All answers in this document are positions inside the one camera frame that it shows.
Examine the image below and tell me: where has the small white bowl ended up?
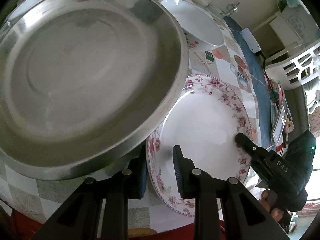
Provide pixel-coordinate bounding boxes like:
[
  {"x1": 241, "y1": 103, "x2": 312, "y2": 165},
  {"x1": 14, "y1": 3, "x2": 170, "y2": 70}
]
[{"x1": 6, "y1": 0, "x2": 43, "y2": 22}]

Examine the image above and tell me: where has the checkered tablecloth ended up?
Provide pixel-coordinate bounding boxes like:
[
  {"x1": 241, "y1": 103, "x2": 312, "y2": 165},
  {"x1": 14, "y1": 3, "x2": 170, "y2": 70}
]
[{"x1": 1, "y1": 19, "x2": 260, "y2": 231}]

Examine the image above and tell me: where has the stainless steel round pan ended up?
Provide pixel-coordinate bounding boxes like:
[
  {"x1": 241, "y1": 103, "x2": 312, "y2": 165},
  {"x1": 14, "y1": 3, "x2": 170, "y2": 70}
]
[{"x1": 1, "y1": 0, "x2": 189, "y2": 180}]

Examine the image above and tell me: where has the colourful toys pile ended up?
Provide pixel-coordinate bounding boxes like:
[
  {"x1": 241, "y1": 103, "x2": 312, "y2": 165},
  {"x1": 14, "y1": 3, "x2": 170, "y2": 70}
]
[{"x1": 268, "y1": 79, "x2": 294, "y2": 134}]

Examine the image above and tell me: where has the person's right hand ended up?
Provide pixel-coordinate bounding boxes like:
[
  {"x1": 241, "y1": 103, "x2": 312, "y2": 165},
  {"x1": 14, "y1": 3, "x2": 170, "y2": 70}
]
[{"x1": 259, "y1": 190, "x2": 291, "y2": 230}]

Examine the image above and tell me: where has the large white blue bowl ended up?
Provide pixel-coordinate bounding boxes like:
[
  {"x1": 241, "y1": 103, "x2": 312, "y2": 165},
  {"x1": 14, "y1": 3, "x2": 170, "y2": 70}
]
[{"x1": 161, "y1": 0, "x2": 224, "y2": 51}]

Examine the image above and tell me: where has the floral rimmed round plate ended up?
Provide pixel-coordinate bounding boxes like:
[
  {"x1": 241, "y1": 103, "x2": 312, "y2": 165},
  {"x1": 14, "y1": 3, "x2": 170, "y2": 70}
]
[{"x1": 146, "y1": 75, "x2": 252, "y2": 217}]

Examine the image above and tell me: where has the clear glass mug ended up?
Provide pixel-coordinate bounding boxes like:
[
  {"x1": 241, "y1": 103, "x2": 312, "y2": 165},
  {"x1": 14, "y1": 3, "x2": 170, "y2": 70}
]
[{"x1": 207, "y1": 0, "x2": 240, "y2": 17}]

